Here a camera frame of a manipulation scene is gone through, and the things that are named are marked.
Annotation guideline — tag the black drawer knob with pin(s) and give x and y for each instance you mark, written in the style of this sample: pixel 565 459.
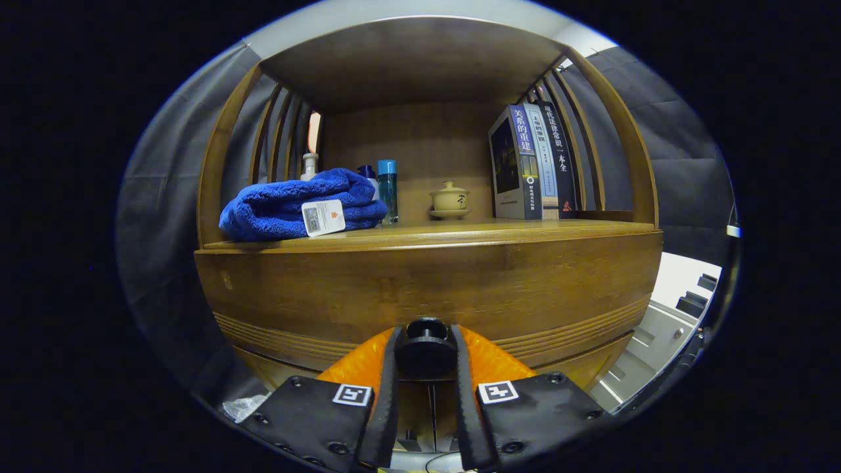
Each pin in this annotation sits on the black drawer knob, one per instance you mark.
pixel 426 351

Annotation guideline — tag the book with black spine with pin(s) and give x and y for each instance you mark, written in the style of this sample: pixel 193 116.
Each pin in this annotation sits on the book with black spine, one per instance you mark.
pixel 562 157

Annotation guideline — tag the brown wooden cabinet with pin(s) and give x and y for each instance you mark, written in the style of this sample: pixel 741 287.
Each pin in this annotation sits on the brown wooden cabinet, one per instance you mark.
pixel 420 66

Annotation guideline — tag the beige saucer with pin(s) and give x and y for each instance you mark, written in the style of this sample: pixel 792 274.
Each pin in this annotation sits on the beige saucer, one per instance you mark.
pixel 450 215

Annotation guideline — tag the wooden countertop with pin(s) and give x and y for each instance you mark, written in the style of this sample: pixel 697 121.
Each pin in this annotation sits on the wooden countertop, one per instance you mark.
pixel 460 230

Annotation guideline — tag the clear plastic bag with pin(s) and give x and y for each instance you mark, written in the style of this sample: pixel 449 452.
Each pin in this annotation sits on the clear plastic bag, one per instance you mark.
pixel 243 407

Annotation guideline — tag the blue folded towel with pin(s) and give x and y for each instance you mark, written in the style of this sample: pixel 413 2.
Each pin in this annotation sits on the blue folded towel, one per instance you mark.
pixel 282 203

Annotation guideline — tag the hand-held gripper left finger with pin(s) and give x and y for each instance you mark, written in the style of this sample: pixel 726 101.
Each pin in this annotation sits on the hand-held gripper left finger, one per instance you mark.
pixel 386 420

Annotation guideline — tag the book with pale spine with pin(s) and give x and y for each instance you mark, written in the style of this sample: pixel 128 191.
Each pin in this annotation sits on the book with pale spine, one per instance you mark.
pixel 545 164

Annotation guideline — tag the beige lidded teacup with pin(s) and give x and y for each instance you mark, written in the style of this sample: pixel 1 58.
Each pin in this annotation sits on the beige lidded teacup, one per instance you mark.
pixel 450 198

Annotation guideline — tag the white bottle with blue cap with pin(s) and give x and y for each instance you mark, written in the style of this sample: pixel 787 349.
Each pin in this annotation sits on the white bottle with blue cap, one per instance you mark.
pixel 368 172

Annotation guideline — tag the wooden cabinet door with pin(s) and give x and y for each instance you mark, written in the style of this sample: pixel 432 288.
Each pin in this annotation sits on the wooden cabinet door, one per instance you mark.
pixel 585 371
pixel 276 371

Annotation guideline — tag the book with blue spine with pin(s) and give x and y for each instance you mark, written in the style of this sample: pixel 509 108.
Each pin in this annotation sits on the book with blue spine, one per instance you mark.
pixel 506 157

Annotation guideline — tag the white pump bottle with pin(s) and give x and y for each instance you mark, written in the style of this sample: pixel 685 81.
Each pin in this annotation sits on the white pump bottle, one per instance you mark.
pixel 309 167

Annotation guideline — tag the white wall shelf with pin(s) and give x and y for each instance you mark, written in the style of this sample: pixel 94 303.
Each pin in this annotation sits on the white wall shelf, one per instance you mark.
pixel 733 231

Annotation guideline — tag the teal transparent bottle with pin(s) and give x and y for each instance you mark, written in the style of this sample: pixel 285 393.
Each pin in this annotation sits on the teal transparent bottle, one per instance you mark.
pixel 387 190

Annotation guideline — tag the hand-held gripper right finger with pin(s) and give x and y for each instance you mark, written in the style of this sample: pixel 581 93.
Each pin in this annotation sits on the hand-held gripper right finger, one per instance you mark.
pixel 466 420

